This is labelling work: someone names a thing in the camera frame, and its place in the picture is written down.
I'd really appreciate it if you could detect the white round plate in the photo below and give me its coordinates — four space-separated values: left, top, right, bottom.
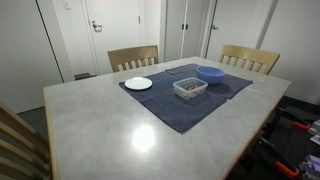
124 76 154 91

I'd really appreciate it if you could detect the blue plastic bowl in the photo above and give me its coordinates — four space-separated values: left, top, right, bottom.
195 65 226 86

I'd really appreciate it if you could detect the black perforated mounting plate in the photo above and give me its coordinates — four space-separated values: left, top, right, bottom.
266 106 320 168

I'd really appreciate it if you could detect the clear plastic tupperware container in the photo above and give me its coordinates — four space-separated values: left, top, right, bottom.
172 76 209 100

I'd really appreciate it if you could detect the dark blue cloth mat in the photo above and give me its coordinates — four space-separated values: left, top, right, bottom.
118 70 228 135
165 63 254 100

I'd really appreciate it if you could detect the light wooden slatted chair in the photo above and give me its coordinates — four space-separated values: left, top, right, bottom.
107 44 160 74
218 44 281 76
0 101 53 180

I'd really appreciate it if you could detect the white closet door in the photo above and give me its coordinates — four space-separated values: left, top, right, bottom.
164 0 207 63

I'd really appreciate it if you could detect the aluminium extrusion rail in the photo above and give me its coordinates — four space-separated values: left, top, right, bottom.
308 119 320 146

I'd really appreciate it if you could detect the orange handled black bar clamp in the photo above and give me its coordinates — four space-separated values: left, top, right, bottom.
258 136 301 179
279 106 313 133

